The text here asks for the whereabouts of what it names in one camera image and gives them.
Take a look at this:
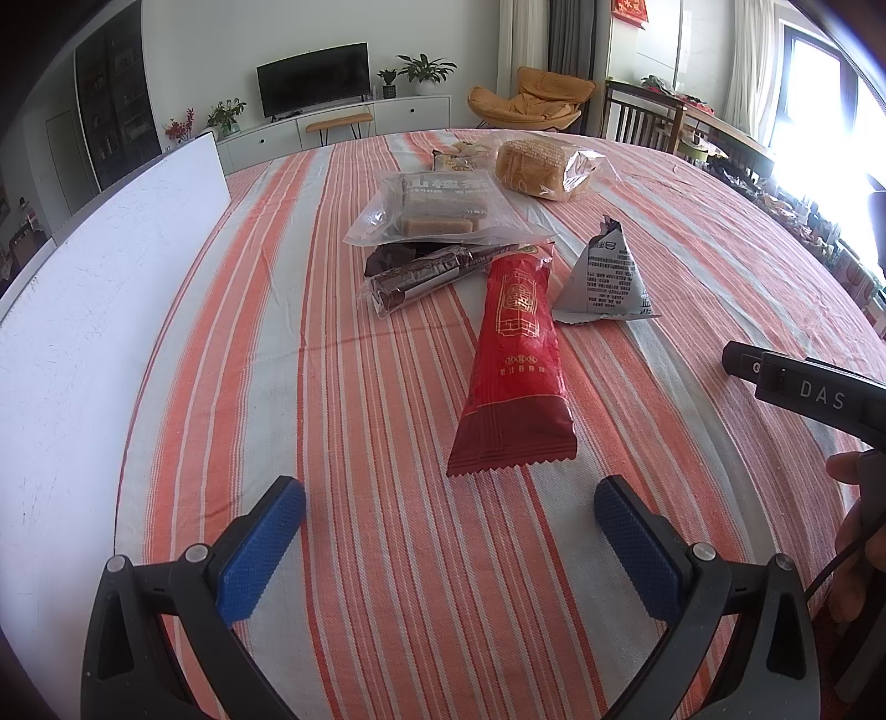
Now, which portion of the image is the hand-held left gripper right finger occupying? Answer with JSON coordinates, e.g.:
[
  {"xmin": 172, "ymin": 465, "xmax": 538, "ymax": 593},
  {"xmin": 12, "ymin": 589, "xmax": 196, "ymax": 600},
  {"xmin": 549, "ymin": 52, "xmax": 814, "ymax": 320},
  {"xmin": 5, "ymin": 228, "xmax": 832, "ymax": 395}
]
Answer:
[{"xmin": 593, "ymin": 474, "xmax": 821, "ymax": 720}]

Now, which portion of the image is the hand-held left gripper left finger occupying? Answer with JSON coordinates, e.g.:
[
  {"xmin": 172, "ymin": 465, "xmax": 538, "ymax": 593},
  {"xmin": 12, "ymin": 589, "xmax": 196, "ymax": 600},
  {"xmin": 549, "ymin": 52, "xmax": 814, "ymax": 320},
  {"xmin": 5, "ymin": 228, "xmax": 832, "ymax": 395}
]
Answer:
[{"xmin": 81, "ymin": 475, "xmax": 307, "ymax": 720}]

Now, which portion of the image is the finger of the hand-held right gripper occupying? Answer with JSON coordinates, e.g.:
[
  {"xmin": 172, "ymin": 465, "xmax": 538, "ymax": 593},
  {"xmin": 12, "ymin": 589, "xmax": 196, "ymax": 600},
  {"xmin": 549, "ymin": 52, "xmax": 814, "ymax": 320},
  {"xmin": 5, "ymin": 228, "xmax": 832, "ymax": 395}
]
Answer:
[{"xmin": 722, "ymin": 339, "xmax": 764, "ymax": 380}]

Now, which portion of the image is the grey triangular snack packet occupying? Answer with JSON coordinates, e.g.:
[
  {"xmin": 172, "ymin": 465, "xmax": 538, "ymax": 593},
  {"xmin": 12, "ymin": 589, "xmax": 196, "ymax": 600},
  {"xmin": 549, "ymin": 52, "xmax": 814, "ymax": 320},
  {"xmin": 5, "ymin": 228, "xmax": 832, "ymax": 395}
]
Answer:
[{"xmin": 552, "ymin": 216, "xmax": 662, "ymax": 325}]

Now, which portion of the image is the red snack packet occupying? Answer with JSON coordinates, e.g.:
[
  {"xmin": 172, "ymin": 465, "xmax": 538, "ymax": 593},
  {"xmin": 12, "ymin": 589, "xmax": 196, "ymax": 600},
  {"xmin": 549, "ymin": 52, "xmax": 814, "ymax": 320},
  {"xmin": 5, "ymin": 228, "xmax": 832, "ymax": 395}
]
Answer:
[{"xmin": 446, "ymin": 239, "xmax": 579, "ymax": 479}]

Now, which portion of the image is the dark brown snack packet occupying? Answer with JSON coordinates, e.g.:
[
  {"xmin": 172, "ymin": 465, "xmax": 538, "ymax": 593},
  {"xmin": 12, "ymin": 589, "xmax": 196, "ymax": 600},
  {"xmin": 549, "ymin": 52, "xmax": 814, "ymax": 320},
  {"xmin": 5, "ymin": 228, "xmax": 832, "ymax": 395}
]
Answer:
[{"xmin": 364, "ymin": 242, "xmax": 444, "ymax": 278}]

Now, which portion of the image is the clear bag of brown bars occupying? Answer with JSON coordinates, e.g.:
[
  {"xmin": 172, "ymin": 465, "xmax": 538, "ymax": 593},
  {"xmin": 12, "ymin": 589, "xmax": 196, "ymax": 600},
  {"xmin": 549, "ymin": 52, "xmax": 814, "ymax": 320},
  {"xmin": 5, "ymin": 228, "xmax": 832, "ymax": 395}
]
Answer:
[{"xmin": 344, "ymin": 169, "xmax": 548, "ymax": 248}]

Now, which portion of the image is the person's right hand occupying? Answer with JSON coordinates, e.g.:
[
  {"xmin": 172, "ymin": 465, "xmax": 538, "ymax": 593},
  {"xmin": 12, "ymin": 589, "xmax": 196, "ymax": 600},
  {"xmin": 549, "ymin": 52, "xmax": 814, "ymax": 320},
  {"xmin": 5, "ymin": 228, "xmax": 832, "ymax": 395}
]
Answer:
[{"xmin": 827, "ymin": 451, "xmax": 886, "ymax": 623}]

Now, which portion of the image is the row of small clutter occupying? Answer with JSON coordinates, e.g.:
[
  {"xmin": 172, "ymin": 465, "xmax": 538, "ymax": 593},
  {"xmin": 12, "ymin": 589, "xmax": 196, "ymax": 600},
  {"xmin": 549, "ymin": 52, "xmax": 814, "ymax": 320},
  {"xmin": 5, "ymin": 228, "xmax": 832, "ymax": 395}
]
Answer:
[{"xmin": 761, "ymin": 176, "xmax": 886, "ymax": 312}]

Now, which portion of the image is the orange striped tablecloth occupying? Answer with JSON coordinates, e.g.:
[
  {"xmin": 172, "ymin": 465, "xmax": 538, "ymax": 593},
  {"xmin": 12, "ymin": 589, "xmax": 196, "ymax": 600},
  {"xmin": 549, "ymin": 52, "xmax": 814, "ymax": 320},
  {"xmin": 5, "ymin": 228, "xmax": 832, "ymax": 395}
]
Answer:
[{"xmin": 114, "ymin": 128, "xmax": 886, "ymax": 720}]

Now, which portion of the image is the bread in clear bag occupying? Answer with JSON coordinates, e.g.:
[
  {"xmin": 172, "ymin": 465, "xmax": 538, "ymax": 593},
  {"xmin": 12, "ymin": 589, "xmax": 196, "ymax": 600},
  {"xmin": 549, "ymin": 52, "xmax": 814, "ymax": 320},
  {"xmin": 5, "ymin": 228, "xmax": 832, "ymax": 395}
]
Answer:
[{"xmin": 494, "ymin": 131, "xmax": 609, "ymax": 203}]

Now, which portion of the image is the white board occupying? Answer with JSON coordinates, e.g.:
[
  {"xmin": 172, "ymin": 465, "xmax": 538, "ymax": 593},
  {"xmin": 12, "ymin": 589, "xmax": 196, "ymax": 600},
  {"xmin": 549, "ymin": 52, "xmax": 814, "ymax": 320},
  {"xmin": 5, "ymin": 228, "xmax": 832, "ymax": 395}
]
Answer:
[{"xmin": 0, "ymin": 131, "xmax": 233, "ymax": 720}]

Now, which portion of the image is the beige window curtain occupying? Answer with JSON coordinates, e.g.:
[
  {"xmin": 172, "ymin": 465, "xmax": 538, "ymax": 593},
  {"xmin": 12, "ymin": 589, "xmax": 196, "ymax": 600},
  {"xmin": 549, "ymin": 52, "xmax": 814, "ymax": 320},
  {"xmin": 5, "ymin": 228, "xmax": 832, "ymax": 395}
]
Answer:
[{"xmin": 723, "ymin": 0, "xmax": 786, "ymax": 136}]

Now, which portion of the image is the orange lounge chair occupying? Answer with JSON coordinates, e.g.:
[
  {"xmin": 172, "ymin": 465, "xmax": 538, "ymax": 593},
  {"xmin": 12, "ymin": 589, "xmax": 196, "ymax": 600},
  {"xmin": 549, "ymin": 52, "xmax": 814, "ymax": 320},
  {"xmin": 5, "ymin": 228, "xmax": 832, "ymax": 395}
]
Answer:
[{"xmin": 467, "ymin": 67, "xmax": 596, "ymax": 134}]

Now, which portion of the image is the small yellow snack packet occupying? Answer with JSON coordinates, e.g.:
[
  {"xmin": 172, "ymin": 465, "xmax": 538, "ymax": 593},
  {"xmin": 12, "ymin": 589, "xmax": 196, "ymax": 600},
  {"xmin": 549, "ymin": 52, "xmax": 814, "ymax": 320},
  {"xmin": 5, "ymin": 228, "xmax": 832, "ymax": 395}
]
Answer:
[{"xmin": 432, "ymin": 140, "xmax": 503, "ymax": 174}]

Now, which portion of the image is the grey curtain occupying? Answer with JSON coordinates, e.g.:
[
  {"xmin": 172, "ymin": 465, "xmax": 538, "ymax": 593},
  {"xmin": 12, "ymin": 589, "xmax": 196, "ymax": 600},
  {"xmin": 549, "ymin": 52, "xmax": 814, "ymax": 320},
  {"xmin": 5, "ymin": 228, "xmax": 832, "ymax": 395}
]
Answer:
[{"xmin": 547, "ymin": 0, "xmax": 614, "ymax": 80}]

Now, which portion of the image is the white sheer curtain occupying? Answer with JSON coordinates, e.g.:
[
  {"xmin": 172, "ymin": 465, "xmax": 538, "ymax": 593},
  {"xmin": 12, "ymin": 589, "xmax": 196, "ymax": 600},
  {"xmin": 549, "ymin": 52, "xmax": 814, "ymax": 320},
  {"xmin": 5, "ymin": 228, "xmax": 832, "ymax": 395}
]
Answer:
[{"xmin": 498, "ymin": 0, "xmax": 551, "ymax": 70}]

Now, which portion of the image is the white television cabinet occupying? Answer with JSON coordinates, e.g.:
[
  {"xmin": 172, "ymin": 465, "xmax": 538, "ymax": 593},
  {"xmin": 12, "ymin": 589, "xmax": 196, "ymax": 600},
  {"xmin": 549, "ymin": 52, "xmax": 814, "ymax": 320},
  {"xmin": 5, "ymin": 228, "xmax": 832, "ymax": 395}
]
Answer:
[{"xmin": 214, "ymin": 95, "xmax": 452, "ymax": 174}]

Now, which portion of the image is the large potted plant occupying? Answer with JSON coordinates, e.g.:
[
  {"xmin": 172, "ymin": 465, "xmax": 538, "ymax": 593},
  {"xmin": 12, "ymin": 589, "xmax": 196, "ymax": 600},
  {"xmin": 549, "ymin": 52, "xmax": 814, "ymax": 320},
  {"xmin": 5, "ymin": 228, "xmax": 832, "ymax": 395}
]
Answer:
[{"xmin": 398, "ymin": 54, "xmax": 458, "ymax": 96}]

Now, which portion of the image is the wooden bench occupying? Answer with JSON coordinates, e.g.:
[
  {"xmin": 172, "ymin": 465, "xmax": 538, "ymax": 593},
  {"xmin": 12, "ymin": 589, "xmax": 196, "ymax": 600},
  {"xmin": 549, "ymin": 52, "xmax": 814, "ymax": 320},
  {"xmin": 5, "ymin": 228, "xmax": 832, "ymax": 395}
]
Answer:
[{"xmin": 305, "ymin": 111, "xmax": 375, "ymax": 146}]

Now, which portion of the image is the bushy potted plant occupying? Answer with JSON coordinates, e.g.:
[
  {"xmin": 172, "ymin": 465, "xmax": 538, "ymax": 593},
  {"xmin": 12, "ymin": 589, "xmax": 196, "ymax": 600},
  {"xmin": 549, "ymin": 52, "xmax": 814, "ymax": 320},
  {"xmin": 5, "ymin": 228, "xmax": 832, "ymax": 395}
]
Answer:
[{"xmin": 208, "ymin": 98, "xmax": 248, "ymax": 136}]

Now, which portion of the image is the dark display cabinet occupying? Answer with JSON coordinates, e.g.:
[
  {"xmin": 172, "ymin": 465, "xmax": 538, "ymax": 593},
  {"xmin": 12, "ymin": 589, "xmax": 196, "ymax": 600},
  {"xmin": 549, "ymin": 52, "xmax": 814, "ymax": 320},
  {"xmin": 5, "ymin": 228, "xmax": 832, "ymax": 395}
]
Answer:
[{"xmin": 74, "ymin": 0, "xmax": 163, "ymax": 193}]

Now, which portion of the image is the black television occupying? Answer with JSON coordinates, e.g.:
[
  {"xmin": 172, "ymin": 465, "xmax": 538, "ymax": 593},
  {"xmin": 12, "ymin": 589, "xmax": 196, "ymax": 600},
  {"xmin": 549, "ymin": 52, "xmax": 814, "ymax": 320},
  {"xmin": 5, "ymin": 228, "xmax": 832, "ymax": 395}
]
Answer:
[{"xmin": 256, "ymin": 43, "xmax": 371, "ymax": 117}]

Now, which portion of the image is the black cable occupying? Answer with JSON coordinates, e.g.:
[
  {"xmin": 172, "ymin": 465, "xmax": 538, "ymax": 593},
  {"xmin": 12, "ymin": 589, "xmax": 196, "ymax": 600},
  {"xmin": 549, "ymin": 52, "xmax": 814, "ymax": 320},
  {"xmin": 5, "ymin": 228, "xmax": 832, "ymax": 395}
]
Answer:
[{"xmin": 801, "ymin": 516, "xmax": 886, "ymax": 605}]

